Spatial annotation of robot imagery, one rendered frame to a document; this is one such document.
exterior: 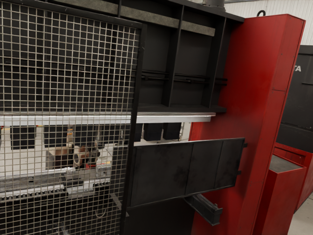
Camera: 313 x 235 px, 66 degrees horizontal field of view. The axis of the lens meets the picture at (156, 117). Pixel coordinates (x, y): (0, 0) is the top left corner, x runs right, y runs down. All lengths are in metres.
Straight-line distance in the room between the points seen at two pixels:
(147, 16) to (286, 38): 1.03
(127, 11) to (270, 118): 1.35
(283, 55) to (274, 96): 0.31
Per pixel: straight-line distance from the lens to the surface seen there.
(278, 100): 2.16
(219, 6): 2.16
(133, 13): 1.71
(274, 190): 2.59
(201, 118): 2.35
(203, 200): 1.99
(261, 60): 2.10
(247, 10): 9.70
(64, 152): 2.94
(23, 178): 1.94
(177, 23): 1.88
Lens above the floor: 1.85
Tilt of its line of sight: 13 degrees down
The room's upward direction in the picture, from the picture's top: 7 degrees clockwise
